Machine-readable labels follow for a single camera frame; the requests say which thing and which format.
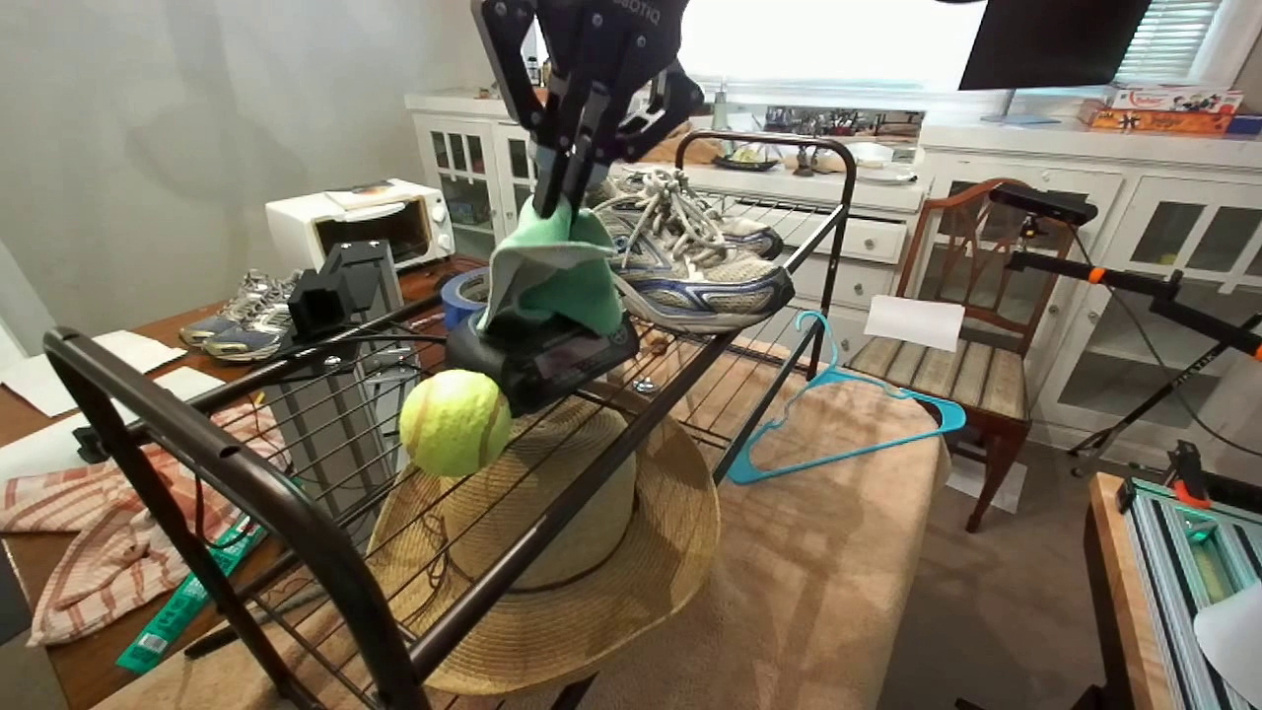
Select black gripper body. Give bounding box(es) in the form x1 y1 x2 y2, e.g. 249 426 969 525
468 0 706 167

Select green towel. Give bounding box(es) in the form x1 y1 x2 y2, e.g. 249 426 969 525
474 193 632 345

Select blue tape roll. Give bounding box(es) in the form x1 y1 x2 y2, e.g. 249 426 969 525
440 270 493 332

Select dark bowl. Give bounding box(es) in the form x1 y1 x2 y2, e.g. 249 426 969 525
716 137 787 176

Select white and blue sneaker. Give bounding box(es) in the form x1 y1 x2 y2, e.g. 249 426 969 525
588 163 802 334

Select dark crumpled cloth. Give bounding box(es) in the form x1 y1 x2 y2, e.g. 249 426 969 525
445 310 645 417

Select white toaster oven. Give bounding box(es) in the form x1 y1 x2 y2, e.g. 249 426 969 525
259 174 458 282

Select black and grey device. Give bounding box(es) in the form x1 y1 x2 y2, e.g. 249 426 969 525
286 237 407 347

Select yellow tennis ball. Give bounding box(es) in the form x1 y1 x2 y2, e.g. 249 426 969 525
399 367 516 483

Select white sideboard cabinet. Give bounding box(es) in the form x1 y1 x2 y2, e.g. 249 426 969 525
401 87 1262 450

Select grey sneaker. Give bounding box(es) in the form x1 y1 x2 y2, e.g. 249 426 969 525
173 270 299 367

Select white paper sheet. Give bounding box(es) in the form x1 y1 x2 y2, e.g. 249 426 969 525
862 292 969 354
145 363 229 405
942 450 1032 521
87 326 191 379

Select straw hat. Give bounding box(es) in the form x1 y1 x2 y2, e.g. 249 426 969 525
363 410 726 697

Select teal plastic clothes hanger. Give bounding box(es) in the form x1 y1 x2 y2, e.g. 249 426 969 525
717 307 973 489

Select dark wooden chair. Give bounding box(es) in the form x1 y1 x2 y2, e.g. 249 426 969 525
841 174 1099 538

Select black flat screen monitor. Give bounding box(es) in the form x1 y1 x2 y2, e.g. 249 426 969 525
960 0 1156 130

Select colourful board game boxes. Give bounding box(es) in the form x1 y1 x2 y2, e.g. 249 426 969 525
1076 84 1245 137

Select green plastic tool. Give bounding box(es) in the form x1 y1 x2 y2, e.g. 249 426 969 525
115 516 271 681

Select white window blind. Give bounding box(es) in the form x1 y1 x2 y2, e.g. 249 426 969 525
1117 0 1226 87

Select red striped cloth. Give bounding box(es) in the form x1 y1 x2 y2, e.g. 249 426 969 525
0 399 290 651

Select black tripod with orange clamp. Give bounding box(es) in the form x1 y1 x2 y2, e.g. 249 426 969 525
989 180 1262 466

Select red and black clamp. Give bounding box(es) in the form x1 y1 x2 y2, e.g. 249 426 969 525
1117 439 1220 513

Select white lamp shade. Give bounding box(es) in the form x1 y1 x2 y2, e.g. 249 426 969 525
1190 581 1262 710

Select black wire mesh basket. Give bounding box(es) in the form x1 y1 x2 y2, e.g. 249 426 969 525
259 332 407 543

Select black metal wire rack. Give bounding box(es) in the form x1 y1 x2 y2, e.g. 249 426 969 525
41 130 862 710

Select metal rail frame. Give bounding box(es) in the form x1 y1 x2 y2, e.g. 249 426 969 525
1124 477 1262 710

